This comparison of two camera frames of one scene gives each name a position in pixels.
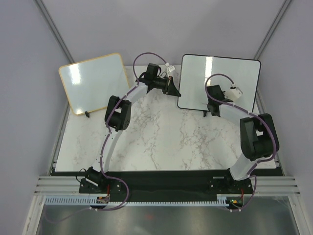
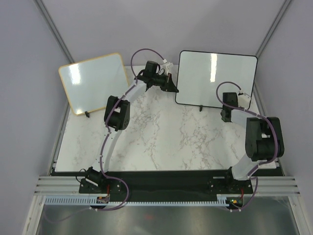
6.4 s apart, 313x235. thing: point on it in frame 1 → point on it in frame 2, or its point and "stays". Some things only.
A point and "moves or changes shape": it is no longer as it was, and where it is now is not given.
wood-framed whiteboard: [89, 84] stays
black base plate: [165, 186] stays
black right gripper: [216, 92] → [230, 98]
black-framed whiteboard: [244, 73] moves or changes shape
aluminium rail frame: [266, 185] stays
